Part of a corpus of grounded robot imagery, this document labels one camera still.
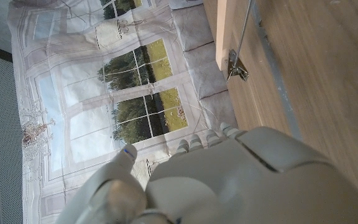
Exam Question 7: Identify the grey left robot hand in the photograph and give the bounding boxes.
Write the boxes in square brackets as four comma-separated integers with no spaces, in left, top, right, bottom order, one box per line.
[56,122,358,224]

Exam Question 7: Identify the wooden slat with metal clips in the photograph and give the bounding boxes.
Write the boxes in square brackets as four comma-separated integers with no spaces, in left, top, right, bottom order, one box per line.
[203,0,256,82]

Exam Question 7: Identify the printed window scene backdrop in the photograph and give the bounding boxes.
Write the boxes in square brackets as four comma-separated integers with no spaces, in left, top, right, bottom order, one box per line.
[7,0,239,224]

